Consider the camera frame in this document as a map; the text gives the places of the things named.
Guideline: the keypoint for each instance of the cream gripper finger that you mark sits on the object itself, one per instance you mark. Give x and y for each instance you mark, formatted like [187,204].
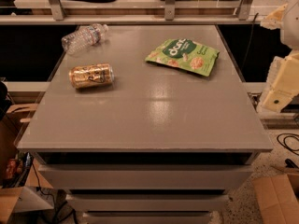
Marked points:
[274,19]
[282,83]

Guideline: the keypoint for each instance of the orange soda can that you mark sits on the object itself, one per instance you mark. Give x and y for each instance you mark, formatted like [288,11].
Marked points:
[92,75]

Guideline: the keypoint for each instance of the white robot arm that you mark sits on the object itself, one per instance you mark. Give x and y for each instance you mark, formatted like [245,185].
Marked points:
[289,32]

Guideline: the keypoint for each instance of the green snack bag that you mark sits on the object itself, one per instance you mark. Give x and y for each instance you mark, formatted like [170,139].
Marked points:
[185,54]

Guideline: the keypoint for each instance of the cardboard box right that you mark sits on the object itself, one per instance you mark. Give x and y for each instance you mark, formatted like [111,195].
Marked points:
[278,197]

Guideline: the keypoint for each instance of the grey drawer cabinet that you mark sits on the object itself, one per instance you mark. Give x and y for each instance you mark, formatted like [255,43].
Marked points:
[158,145]

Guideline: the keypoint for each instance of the clear plastic water bottle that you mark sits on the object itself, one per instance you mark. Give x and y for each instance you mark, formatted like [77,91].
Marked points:
[84,38]

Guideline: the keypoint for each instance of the metal shelf frame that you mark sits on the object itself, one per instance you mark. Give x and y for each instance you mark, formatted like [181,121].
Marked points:
[141,11]

